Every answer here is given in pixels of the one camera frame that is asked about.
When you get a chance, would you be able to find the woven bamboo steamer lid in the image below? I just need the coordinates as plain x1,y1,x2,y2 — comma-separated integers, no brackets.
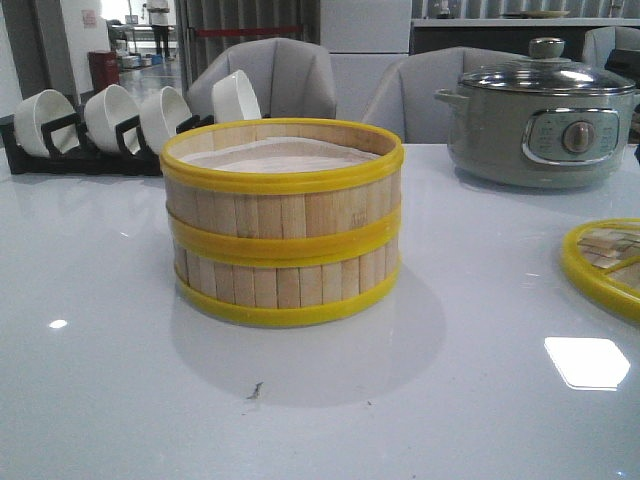
560,218,639,323

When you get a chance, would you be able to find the person in background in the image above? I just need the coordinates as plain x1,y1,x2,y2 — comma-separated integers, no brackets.
144,0,171,60

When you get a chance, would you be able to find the grey electric cooking pot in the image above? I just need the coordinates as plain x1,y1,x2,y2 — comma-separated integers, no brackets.
434,87,639,189

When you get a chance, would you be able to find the red bin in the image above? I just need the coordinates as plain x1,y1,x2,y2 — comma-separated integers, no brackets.
87,50,119,93

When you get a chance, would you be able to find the grey chair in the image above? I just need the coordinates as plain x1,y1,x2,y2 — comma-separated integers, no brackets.
581,26,639,79
361,47,521,144
185,38,337,119

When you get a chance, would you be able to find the white cabinet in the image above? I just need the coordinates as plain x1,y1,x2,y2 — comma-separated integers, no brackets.
319,0,412,120

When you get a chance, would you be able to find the bamboo steamer tier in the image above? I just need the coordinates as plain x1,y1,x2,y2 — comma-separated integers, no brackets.
174,238,400,328
161,118,404,263

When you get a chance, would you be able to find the left grey chair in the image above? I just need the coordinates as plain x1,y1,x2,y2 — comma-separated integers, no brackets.
185,38,337,119

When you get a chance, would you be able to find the far right grey chair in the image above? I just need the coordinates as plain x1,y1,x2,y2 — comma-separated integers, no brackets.
581,26,639,79

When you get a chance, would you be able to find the black bowl rack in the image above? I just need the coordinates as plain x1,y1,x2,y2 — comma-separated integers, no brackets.
0,114,216,177

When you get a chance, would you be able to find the white bowl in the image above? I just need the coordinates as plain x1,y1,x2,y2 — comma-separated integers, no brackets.
14,89,75,158
139,86,192,155
84,84,139,154
211,69,262,123

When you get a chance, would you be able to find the glass pot lid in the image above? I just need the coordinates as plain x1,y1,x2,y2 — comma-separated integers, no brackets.
459,37,635,96

